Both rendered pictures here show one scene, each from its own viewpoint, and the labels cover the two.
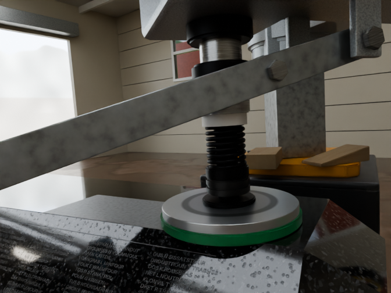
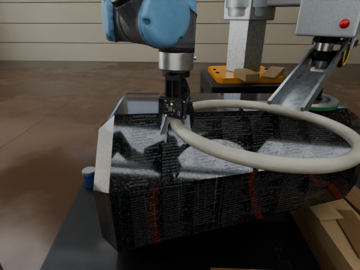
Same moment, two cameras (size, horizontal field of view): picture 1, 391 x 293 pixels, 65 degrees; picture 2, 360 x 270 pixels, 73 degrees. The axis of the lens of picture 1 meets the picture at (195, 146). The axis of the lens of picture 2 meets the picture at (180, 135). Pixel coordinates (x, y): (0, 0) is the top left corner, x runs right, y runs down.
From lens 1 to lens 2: 1.11 m
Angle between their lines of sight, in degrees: 37
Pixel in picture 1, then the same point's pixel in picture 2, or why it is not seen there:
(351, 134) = not seen: hidden behind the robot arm
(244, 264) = (334, 114)
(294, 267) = (346, 112)
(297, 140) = (251, 64)
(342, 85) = not seen: hidden behind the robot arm
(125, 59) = not seen: outside the picture
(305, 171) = (263, 81)
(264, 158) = (254, 76)
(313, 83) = (261, 33)
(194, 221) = (323, 104)
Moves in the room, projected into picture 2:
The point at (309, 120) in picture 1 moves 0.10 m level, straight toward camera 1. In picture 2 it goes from (256, 53) to (263, 55)
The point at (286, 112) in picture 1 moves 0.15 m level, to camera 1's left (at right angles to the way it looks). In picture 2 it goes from (249, 49) to (234, 50)
